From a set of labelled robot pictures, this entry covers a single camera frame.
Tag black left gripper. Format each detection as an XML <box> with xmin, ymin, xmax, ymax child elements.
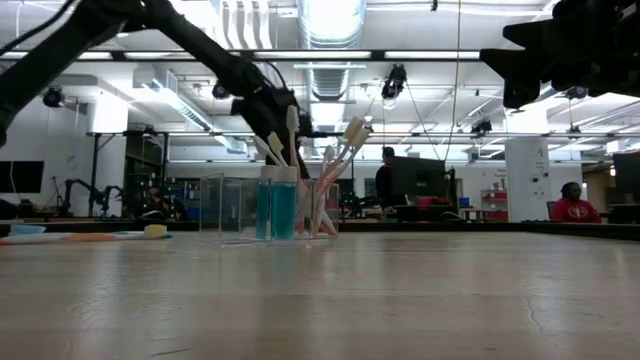
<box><xmin>230</xmin><ymin>85</ymin><xmax>314</xmax><ymax>180</ymax></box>

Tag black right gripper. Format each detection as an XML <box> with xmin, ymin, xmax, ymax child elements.
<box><xmin>479</xmin><ymin>0</ymin><xmax>621</xmax><ymax>110</ymax></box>

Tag blue bottle white cap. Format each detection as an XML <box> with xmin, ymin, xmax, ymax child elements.
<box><xmin>272</xmin><ymin>164</ymin><xmax>298</xmax><ymax>241</ymax></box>
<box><xmin>255</xmin><ymin>165</ymin><xmax>275</xmax><ymax>241</ymax></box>

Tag clear acrylic holder box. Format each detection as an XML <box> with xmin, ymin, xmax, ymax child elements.
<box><xmin>198</xmin><ymin>172</ymin><xmax>341</xmax><ymax>246</ymax></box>

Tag person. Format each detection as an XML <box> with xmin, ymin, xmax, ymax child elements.
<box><xmin>549</xmin><ymin>181</ymin><xmax>604</xmax><ymax>224</ymax></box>
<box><xmin>374</xmin><ymin>145</ymin><xmax>401</xmax><ymax>212</ymax></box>
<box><xmin>142</xmin><ymin>183</ymin><xmax>189</xmax><ymax>221</ymax></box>

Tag black monitor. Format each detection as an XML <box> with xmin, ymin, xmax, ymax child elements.
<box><xmin>0</xmin><ymin>160</ymin><xmax>46</xmax><ymax>196</ymax></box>
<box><xmin>389</xmin><ymin>155</ymin><xmax>449</xmax><ymax>207</ymax></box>
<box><xmin>612</xmin><ymin>151</ymin><xmax>640</xmax><ymax>206</ymax></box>

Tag white pillar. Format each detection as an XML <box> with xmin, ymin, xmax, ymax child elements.
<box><xmin>503</xmin><ymin>136</ymin><xmax>552</xmax><ymax>224</ymax></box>

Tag black overhead light bar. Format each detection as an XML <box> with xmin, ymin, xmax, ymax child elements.
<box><xmin>0</xmin><ymin>48</ymin><xmax>484</xmax><ymax>64</ymax></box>

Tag red shelf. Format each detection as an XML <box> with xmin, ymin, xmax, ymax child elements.
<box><xmin>478</xmin><ymin>187</ymin><xmax>510</xmax><ymax>223</ymax></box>

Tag far toothbrushes on table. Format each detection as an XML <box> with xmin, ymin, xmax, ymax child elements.
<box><xmin>0</xmin><ymin>223</ymin><xmax>170</xmax><ymax>246</ymax></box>

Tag light blue bowl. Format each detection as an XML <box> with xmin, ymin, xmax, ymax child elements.
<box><xmin>9</xmin><ymin>224</ymin><xmax>47</xmax><ymax>237</ymax></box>

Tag silver ventilation duct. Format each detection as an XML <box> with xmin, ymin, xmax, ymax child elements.
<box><xmin>296</xmin><ymin>0</ymin><xmax>370</xmax><ymax>127</ymax></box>

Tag white ceiling duct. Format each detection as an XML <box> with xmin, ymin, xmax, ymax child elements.
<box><xmin>132</xmin><ymin>66</ymin><xmax>250</xmax><ymax>155</ymax></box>

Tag black metal table frame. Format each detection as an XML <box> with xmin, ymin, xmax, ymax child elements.
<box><xmin>0</xmin><ymin>218</ymin><xmax>640</xmax><ymax>242</ymax></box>

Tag black background station frame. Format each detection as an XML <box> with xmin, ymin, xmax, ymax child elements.
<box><xmin>85</xmin><ymin>129</ymin><xmax>357</xmax><ymax>221</ymax></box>

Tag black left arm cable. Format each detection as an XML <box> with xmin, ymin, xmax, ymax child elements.
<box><xmin>0</xmin><ymin>0</ymin><xmax>76</xmax><ymax>57</ymax></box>

